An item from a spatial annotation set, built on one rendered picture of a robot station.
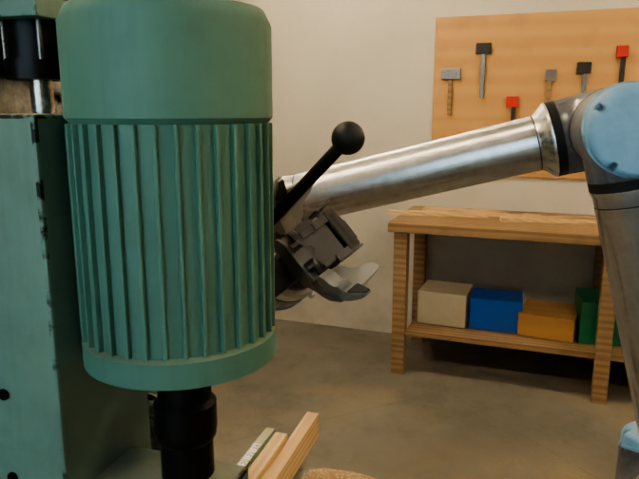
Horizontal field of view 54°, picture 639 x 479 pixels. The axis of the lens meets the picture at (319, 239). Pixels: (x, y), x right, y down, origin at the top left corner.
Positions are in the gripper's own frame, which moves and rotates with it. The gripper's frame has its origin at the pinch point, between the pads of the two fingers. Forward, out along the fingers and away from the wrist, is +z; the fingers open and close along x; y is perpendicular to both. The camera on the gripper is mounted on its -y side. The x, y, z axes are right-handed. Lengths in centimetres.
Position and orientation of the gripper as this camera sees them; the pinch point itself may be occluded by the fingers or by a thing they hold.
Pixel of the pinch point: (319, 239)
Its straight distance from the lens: 65.7
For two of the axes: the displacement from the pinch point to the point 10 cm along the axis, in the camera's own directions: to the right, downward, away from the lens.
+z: 2.4, -2.3, -9.4
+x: 6.2, 7.9, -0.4
